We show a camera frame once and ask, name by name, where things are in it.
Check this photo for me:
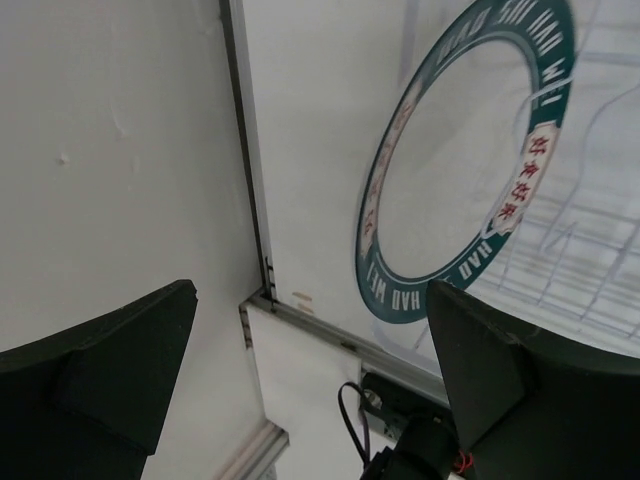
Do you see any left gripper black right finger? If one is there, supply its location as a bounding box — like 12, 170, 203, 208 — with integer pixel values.
426, 281, 639, 480

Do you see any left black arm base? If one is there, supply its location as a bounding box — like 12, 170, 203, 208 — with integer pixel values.
337, 372, 477, 479

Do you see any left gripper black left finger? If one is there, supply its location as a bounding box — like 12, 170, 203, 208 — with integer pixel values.
1, 279, 198, 480

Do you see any table left side rail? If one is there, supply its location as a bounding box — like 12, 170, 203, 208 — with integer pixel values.
219, 1, 279, 313

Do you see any aluminium table front rail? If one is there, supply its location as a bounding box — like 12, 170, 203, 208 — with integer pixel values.
243, 292, 448, 406

